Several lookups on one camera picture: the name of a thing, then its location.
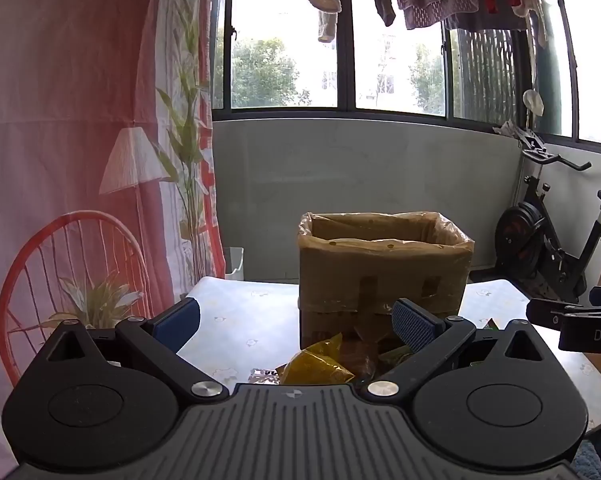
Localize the brown cardboard box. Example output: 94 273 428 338
297 211 474 348

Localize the green snack bag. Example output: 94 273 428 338
378 344 413 375

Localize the silver foil snack packet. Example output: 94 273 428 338
248 368 280 386

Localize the white bin on floor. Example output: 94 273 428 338
224 247 244 281

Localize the red printed curtain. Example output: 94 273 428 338
0 0 226 478

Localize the black exercise bike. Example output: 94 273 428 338
495 174 601 302

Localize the amber yellow snack wrapper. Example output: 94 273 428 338
276 334 355 386

